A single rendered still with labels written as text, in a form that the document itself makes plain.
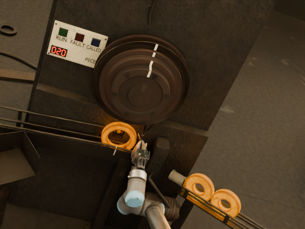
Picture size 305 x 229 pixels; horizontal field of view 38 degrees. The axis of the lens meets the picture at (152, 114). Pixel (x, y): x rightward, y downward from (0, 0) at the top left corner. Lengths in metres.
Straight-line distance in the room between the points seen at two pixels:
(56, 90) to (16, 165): 0.43
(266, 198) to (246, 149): 0.61
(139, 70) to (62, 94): 0.51
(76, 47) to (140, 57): 0.36
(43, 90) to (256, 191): 2.14
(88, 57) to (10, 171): 0.67
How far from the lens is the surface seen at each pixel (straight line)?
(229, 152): 4.07
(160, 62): 2.04
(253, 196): 3.76
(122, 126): 2.31
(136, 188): 2.18
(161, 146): 2.35
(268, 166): 4.20
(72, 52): 2.23
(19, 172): 2.23
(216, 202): 2.35
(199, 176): 2.33
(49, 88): 2.35
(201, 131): 2.48
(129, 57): 2.04
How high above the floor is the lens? 2.17
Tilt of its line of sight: 32 degrees down
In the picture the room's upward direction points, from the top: 23 degrees clockwise
